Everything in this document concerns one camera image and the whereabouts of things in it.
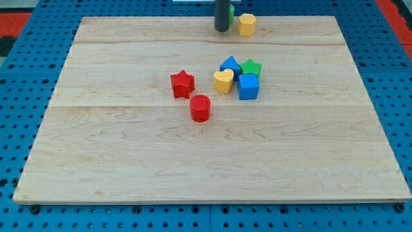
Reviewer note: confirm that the red cylinder block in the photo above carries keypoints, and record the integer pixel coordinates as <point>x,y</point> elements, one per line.
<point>200,108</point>

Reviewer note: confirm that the yellow heart block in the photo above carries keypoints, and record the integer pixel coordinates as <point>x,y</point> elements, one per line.
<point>223,81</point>

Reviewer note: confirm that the red star block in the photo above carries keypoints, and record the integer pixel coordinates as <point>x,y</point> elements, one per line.
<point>182,84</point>

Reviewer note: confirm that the green star block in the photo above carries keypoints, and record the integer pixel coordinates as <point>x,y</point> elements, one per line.
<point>250,67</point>

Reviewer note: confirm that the yellow hexagon block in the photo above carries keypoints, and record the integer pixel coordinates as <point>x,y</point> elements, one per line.
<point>247,25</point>

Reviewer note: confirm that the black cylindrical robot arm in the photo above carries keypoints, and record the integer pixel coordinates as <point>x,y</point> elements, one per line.
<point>222,8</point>

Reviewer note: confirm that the wooden board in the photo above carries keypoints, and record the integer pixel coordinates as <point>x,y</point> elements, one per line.
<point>114,134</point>

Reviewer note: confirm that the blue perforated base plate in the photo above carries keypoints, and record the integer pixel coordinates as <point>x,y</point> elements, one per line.
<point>32,68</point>

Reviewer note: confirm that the blue triangle block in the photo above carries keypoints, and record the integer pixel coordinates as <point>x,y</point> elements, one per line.
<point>231,63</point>

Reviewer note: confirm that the green block behind arm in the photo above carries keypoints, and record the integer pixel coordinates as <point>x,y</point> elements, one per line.
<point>231,14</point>

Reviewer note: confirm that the blue cube block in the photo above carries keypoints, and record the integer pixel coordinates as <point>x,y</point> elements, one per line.
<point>248,86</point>

